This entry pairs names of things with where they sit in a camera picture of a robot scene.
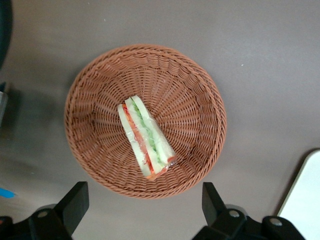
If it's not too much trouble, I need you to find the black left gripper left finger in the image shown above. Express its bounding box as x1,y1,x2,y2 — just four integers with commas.
28,181,90,240

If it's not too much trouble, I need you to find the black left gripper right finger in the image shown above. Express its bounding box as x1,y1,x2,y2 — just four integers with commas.
192,181,266,240

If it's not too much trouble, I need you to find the plastic-wrapped triangle sandwich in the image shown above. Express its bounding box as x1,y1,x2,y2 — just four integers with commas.
117,95,177,181

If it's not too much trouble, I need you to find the white plastic tray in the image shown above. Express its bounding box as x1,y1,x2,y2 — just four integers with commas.
276,148,320,240

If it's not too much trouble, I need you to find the brown woven wicker basket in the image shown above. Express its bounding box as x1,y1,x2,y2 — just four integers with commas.
64,44,228,200

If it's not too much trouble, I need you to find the grey metal object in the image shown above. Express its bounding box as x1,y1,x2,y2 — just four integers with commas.
0,83,9,129

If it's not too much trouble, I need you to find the black cable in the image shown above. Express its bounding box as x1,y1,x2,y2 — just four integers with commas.
0,0,13,69

